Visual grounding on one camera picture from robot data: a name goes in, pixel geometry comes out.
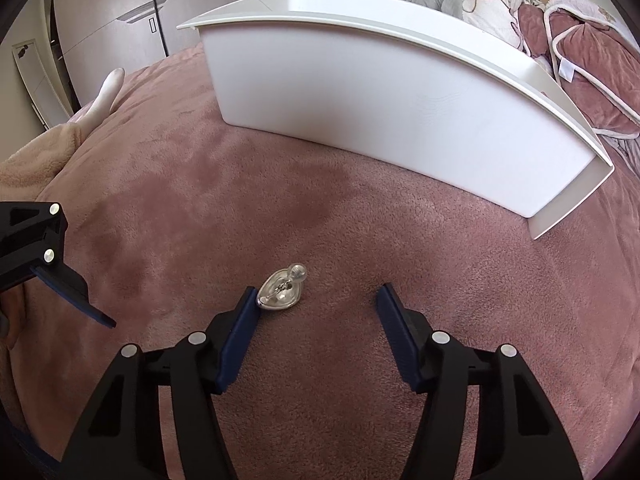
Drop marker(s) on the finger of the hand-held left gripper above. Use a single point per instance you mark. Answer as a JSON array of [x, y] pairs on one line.
[[65, 287]]

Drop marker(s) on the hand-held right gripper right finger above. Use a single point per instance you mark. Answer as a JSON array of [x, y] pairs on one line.
[[397, 340]]

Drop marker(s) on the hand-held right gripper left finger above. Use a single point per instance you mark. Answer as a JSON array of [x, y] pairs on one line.
[[237, 345]]

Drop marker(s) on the silver heart pendant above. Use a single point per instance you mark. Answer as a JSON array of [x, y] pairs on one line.
[[277, 295]]

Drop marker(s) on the white plastic bin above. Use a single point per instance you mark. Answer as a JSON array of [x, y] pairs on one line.
[[375, 110]]

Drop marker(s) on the white framed panel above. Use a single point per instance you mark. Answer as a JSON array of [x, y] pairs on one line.
[[40, 85]]

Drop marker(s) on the mauve butterfly quilt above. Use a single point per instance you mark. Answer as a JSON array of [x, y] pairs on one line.
[[585, 50]]

